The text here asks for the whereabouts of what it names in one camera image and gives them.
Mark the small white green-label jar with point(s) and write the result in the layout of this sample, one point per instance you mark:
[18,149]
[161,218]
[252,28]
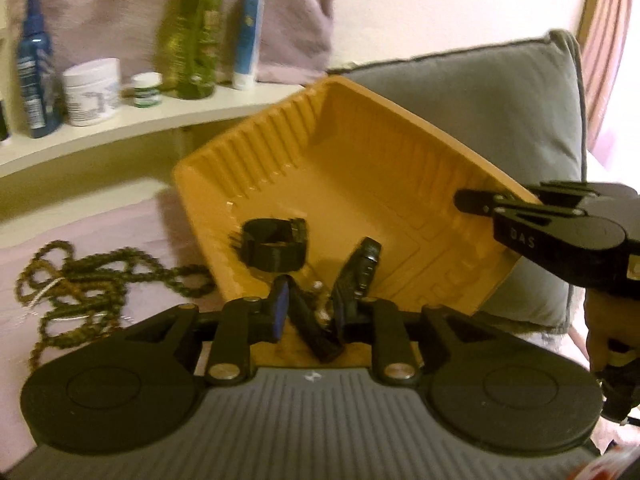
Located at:
[146,91]

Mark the cream shelf unit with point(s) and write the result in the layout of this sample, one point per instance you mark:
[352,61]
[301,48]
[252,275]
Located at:
[150,120]

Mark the grey cushion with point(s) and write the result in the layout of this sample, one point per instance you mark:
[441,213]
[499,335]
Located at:
[475,105]

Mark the green spray bottle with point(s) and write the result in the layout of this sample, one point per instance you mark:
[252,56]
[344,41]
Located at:
[192,40]

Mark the person's right hand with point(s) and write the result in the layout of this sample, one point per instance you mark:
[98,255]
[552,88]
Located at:
[597,330]

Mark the large white jar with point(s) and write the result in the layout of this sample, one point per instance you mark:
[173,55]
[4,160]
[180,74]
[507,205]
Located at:
[92,92]

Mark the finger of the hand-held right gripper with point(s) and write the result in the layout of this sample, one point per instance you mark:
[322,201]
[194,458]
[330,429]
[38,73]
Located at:
[565,192]
[520,232]

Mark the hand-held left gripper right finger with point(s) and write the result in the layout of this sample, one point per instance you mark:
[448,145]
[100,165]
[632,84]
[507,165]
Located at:
[341,312]

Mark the pink striped curtain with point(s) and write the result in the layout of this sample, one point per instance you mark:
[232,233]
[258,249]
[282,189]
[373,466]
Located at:
[607,35]

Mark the white red printed packet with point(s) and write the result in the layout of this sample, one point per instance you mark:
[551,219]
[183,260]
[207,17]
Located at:
[615,462]

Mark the orange plastic tray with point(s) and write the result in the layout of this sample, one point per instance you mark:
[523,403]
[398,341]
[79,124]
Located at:
[360,160]

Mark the blue spray bottle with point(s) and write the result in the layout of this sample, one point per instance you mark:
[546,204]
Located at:
[37,70]

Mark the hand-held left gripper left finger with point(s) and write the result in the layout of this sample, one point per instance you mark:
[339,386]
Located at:
[280,310]

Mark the pink hanging towel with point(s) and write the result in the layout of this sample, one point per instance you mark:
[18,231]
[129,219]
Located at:
[110,5]

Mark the blue and white tube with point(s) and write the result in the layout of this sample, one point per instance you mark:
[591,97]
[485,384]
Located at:
[248,35]

